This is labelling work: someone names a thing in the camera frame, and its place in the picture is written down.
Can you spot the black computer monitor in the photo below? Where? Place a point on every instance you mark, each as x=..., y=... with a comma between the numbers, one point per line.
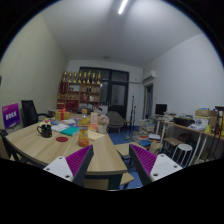
x=161, y=109

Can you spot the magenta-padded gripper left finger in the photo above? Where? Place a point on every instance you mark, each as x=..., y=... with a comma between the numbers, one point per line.
x=68, y=165

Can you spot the stack of books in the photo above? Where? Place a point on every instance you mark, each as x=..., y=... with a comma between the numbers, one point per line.
x=146, y=127

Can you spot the orange and white standing card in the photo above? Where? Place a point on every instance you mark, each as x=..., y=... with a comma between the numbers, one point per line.
x=94, y=118

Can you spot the black office chair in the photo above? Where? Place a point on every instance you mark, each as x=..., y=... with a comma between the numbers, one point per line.
x=29, y=112

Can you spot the white paper sheet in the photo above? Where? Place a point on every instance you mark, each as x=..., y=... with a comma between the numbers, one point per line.
x=60, y=127

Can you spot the wooden shelf unit with trophies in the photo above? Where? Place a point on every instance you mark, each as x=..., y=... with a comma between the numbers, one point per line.
x=80, y=95

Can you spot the teal book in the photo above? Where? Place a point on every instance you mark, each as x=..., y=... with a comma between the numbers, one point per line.
x=70, y=131

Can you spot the orange drink bottle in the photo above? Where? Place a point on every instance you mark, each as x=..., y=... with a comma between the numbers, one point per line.
x=83, y=130

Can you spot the grey armchair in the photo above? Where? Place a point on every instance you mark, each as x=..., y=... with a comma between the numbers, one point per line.
x=115, y=120

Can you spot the pink flowers in white pot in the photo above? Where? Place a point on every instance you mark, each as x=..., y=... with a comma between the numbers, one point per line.
x=102, y=124

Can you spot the yellow gift box red ribbon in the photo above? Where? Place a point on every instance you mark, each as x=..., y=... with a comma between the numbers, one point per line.
x=62, y=115

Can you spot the white round stool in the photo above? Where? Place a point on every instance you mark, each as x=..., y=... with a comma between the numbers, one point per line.
x=181, y=147

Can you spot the dark glass door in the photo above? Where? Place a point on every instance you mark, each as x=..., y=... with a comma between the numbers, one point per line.
x=117, y=93

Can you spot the long cluttered side desk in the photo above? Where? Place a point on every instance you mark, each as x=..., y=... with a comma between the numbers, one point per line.
x=186, y=128

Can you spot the flat round red coaster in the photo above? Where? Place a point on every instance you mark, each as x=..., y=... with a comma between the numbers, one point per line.
x=62, y=139

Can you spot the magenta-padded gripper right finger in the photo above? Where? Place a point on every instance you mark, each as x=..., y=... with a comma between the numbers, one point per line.
x=156, y=165

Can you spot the white wall air conditioner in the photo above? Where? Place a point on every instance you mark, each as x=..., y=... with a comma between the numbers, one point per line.
x=149, y=76

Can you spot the purple sign board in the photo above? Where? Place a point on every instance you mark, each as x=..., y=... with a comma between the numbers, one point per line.
x=10, y=115

